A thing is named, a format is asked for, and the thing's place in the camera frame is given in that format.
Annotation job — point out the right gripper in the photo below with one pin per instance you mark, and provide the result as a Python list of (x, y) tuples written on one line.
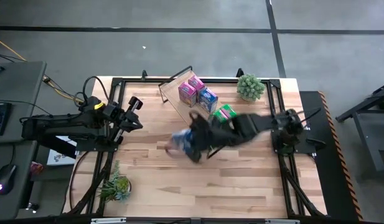
[(210, 133)]

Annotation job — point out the black computer mouse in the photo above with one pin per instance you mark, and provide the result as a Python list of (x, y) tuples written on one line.
[(5, 179)]

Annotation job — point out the grey desk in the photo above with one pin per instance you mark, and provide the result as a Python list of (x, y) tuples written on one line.
[(14, 205), (20, 87)]

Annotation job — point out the spiky succulent plant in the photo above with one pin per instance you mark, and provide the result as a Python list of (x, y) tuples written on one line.
[(117, 186)]

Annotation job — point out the Frosted Flakes cereal box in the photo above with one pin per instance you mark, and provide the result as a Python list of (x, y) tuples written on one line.
[(208, 100), (181, 141)]

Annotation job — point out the Raisin Bran cereal box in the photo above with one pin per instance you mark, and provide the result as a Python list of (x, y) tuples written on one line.
[(196, 82), (187, 94)]

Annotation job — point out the black aluminium table frame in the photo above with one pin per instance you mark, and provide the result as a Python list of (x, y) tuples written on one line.
[(142, 80)]

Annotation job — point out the white printed box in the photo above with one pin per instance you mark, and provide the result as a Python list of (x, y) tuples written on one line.
[(59, 157)]

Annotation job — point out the black frame bracket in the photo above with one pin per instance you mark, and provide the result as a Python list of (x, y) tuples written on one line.
[(144, 74), (240, 72)]

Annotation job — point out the black metal stand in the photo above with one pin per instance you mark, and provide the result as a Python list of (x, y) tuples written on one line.
[(366, 124)]

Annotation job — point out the Apple Jacks cereal box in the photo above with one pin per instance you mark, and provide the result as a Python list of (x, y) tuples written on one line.
[(229, 110), (219, 115)]

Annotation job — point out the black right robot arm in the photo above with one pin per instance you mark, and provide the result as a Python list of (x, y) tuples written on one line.
[(251, 124)]

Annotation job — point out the black mat striped edge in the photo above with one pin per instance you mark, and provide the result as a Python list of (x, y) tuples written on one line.
[(316, 186)]

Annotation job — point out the green plant in woven pot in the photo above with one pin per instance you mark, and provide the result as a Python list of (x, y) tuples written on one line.
[(250, 87)]

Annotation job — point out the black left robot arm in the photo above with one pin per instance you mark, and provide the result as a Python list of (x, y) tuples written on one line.
[(61, 124)]

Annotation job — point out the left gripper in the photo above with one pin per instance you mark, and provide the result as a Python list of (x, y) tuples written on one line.
[(135, 102)]

